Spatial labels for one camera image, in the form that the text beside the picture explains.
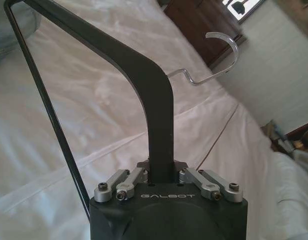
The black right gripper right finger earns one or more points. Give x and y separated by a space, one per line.
206 185

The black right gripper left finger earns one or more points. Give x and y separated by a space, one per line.
124 186

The black hanger with clear hook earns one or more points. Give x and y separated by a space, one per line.
159 125

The bed with white sheet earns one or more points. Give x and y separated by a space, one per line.
81 112

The clutter of small items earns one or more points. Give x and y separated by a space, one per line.
294 140

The dark brown wooden cabinet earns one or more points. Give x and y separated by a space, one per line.
201 27

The grey-blue pillow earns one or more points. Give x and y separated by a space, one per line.
11 30

